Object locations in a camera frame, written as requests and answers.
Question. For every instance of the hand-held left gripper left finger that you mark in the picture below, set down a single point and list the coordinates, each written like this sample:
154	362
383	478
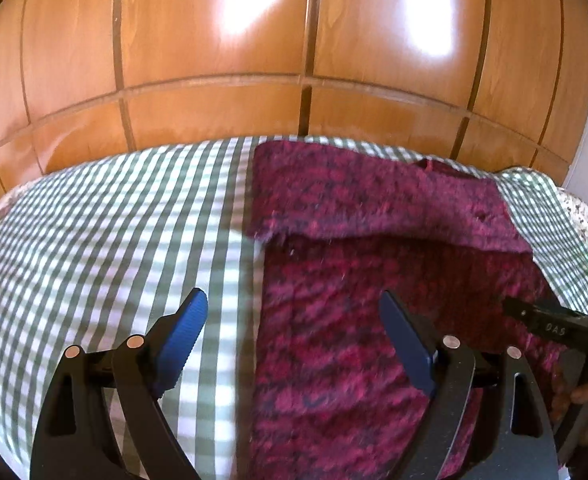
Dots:
184	340

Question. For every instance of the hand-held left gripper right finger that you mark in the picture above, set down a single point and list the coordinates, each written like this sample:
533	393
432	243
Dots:
409	340

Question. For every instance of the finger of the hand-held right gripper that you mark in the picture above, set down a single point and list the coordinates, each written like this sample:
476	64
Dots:
549	322

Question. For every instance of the dark red fleece garment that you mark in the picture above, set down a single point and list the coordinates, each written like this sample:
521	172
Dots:
354	270

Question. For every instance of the floral bed cover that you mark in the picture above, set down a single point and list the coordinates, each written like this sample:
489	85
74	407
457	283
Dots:
576	210

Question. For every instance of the green checked bed sheet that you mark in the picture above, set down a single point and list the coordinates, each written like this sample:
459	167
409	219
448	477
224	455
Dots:
99	240

